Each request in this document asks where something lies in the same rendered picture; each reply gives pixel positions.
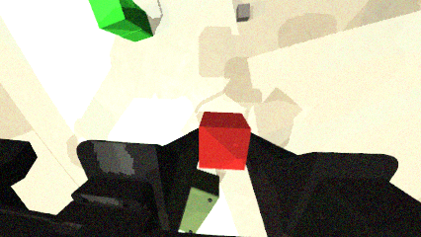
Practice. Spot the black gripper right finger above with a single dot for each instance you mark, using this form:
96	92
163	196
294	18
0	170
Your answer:
283	182

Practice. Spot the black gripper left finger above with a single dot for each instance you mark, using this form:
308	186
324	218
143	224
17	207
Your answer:
170	169

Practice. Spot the red block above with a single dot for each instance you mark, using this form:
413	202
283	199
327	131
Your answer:
223	141

